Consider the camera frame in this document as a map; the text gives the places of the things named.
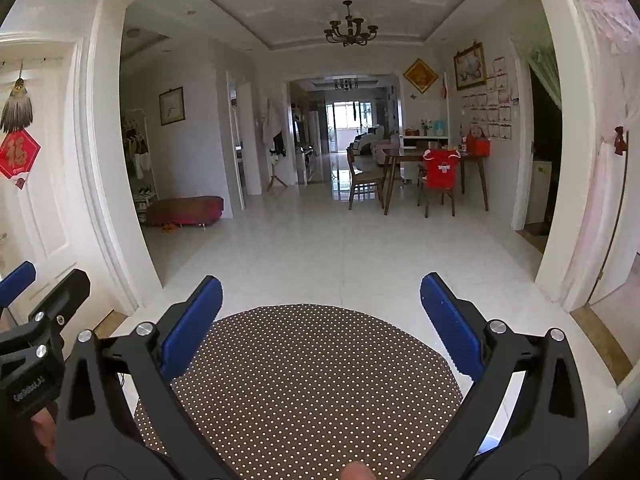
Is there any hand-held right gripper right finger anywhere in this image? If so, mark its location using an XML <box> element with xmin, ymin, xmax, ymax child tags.
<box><xmin>417</xmin><ymin>272</ymin><xmax>591</xmax><ymax>480</ymax></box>

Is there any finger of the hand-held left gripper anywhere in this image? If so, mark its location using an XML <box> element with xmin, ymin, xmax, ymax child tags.
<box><xmin>0</xmin><ymin>268</ymin><xmax>92</xmax><ymax>361</ymax></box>
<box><xmin>0</xmin><ymin>261</ymin><xmax>37</xmax><ymax>311</ymax></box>

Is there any white hanging garment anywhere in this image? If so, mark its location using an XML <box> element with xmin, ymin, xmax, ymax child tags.
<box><xmin>262</xmin><ymin>105</ymin><xmax>286</xmax><ymax>156</ymax></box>

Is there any green curtain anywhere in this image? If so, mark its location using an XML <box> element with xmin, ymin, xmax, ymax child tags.
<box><xmin>525</xmin><ymin>42</ymin><xmax>561</xmax><ymax>111</ymax></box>

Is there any white appliance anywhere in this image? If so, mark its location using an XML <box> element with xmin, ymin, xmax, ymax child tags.
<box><xmin>525</xmin><ymin>159</ymin><xmax>553</xmax><ymax>226</ymax></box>

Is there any red diamond door decoration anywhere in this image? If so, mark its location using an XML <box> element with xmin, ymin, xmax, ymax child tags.
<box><xmin>0</xmin><ymin>129</ymin><xmax>42</xmax><ymax>191</ymax></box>

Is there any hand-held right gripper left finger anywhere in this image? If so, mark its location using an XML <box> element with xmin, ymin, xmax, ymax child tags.
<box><xmin>56</xmin><ymin>275</ymin><xmax>223</xmax><ymax>480</ymax></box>

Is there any red gift bag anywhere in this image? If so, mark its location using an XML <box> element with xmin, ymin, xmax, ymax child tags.
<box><xmin>466</xmin><ymin>127</ymin><xmax>492</xmax><ymax>157</ymax></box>

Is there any group of wall certificates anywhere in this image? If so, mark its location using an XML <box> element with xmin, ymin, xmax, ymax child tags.
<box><xmin>460</xmin><ymin>57</ymin><xmax>521</xmax><ymax>141</ymax></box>

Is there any white sideboard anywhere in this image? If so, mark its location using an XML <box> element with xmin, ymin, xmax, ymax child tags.
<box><xmin>400</xmin><ymin>134</ymin><xmax>450</xmax><ymax>183</ymax></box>

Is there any wooden dining table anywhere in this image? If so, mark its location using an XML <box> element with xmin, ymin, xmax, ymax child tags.
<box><xmin>382</xmin><ymin>147</ymin><xmax>490</xmax><ymax>217</ymax></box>

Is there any hanging tassel ornament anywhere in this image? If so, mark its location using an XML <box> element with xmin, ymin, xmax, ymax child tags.
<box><xmin>0</xmin><ymin>60</ymin><xmax>34</xmax><ymax>133</ymax></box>

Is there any wooden coat stand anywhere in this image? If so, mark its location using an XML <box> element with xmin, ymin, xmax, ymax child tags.
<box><xmin>266</xmin><ymin>155</ymin><xmax>290</xmax><ymax>192</ymax></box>

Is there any red shirt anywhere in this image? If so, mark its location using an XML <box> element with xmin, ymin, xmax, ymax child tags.
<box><xmin>422</xmin><ymin>149</ymin><xmax>462</xmax><ymax>190</ymax></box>

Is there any white door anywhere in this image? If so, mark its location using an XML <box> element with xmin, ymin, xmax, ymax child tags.
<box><xmin>0</xmin><ymin>32</ymin><xmax>136</xmax><ymax>341</ymax></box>

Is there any wooden dining chair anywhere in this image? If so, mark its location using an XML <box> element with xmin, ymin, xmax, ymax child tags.
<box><xmin>417</xmin><ymin>160</ymin><xmax>457</xmax><ymax>218</ymax></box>
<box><xmin>346</xmin><ymin>147</ymin><xmax>386</xmax><ymax>211</ymax></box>

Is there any gold diamond wall decoration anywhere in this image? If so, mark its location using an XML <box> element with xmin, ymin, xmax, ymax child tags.
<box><xmin>403</xmin><ymin>58</ymin><xmax>439</xmax><ymax>94</ymax></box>

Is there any red bench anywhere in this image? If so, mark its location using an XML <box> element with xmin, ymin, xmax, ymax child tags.
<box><xmin>145</xmin><ymin>196</ymin><xmax>225</xmax><ymax>227</ymax></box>

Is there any framed pale picture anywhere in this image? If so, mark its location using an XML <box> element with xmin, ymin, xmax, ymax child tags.
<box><xmin>159</xmin><ymin>86</ymin><xmax>185</xmax><ymax>127</ymax></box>

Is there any black chandelier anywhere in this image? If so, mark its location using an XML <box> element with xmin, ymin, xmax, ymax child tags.
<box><xmin>323</xmin><ymin>0</ymin><xmax>379</xmax><ymax>47</ymax></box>

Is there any grey sofa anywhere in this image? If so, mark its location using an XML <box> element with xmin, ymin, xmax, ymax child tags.
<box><xmin>348</xmin><ymin>125</ymin><xmax>401</xmax><ymax>161</ymax></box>

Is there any white clothes rack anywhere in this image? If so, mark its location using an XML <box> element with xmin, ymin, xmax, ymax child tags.
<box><xmin>121</xmin><ymin>110</ymin><xmax>158</xmax><ymax>223</ymax></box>

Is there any framed painting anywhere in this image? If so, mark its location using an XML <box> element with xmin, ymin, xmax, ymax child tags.
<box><xmin>453</xmin><ymin>41</ymin><xmax>487</xmax><ymax>92</ymax></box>

